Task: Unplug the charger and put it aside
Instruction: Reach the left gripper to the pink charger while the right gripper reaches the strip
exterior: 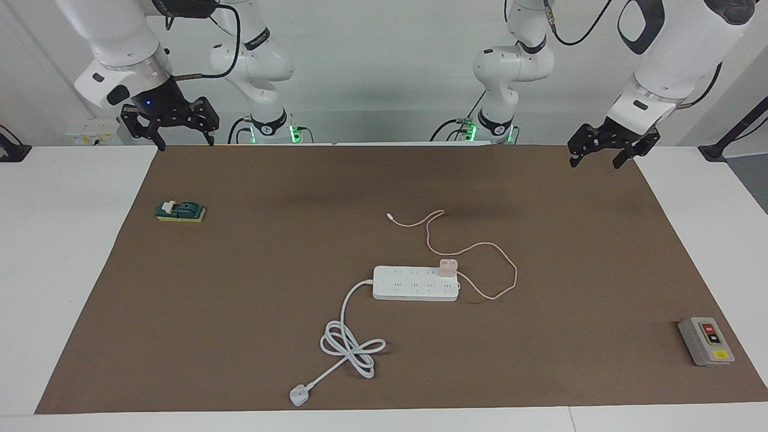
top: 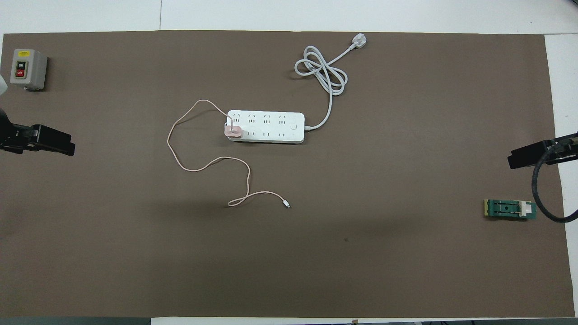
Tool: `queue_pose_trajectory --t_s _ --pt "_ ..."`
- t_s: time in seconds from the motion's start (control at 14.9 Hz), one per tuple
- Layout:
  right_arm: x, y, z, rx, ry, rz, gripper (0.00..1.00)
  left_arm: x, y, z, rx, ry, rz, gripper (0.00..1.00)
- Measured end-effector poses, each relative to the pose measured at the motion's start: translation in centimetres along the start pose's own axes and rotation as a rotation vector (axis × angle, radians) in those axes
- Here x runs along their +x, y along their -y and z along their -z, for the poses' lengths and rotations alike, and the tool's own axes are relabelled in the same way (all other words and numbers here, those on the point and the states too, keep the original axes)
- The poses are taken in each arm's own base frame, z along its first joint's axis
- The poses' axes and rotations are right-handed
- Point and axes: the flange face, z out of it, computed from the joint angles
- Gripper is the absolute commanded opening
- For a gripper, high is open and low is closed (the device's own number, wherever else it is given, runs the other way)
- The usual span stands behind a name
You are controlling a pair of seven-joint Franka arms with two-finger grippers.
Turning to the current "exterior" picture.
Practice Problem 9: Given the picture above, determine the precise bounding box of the pink charging cable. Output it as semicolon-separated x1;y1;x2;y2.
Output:
387;209;518;301

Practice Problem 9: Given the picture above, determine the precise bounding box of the white power strip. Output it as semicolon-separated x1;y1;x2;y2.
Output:
373;266;461;302

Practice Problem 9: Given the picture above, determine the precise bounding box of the brown table mat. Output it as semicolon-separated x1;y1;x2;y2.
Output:
34;144;768;415

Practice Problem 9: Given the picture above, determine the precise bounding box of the black base cable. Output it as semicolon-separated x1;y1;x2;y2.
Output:
429;90;487;143
227;116;250;145

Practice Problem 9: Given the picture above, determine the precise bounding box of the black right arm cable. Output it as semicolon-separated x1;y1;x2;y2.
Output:
150;0;242;82

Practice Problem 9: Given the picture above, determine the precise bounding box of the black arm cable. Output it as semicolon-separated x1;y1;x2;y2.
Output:
543;0;724;110
150;0;242;82

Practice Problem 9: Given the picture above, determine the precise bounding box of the white wall socket box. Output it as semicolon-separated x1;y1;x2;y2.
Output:
65;117;127;146

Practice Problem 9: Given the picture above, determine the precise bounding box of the green knife switch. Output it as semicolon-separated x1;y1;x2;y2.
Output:
155;200;206;223

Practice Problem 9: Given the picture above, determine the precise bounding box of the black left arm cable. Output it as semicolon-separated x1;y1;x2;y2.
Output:
543;0;724;110

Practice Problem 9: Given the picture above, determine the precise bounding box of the black clamp mount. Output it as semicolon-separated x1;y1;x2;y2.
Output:
0;124;32;163

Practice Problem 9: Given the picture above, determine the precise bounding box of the grey on-off switch box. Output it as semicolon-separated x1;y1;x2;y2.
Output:
678;316;736;367

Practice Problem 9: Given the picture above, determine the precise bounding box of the white power cord with plug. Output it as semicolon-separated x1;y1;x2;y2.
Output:
290;279;386;407

